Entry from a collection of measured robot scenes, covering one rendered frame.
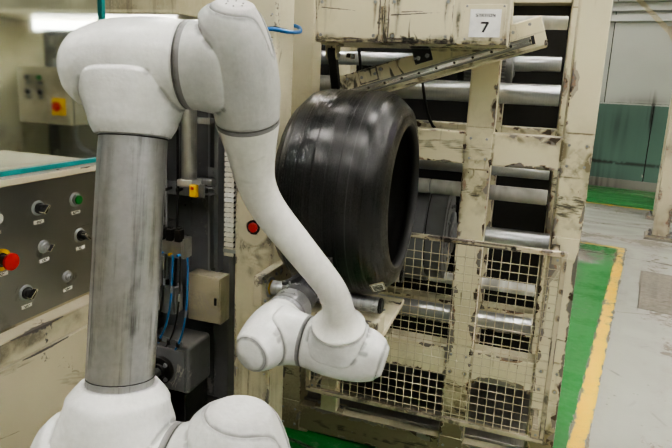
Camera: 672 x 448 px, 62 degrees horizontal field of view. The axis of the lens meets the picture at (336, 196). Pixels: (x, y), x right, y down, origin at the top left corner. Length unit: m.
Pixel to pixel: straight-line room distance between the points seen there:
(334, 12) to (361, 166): 0.66
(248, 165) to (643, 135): 9.95
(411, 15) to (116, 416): 1.38
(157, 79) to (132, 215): 0.20
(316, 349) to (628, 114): 9.80
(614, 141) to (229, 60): 10.04
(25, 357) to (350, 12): 1.32
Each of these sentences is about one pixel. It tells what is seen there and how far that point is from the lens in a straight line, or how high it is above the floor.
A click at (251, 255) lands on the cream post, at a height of 0.97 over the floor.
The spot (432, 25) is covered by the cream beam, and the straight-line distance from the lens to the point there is 1.81.
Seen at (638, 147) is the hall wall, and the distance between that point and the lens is 10.66.
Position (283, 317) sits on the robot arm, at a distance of 1.13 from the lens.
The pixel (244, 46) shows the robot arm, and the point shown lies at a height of 1.55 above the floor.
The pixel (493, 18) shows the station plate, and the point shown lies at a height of 1.71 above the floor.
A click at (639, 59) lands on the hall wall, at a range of 10.73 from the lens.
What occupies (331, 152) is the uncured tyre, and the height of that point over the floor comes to 1.33.
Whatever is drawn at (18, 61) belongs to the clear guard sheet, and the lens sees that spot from 1.47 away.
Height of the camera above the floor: 1.50
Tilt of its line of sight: 11 degrees down
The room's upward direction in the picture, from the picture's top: 3 degrees clockwise
